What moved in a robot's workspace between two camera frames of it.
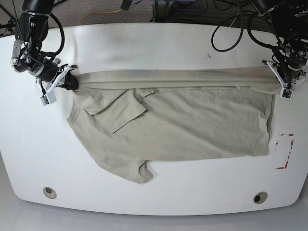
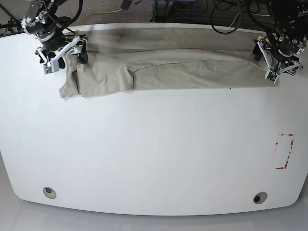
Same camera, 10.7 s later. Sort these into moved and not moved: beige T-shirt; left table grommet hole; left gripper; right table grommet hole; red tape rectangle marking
Moved: beige T-shirt; left gripper
Not moved: red tape rectangle marking; right table grommet hole; left table grommet hole
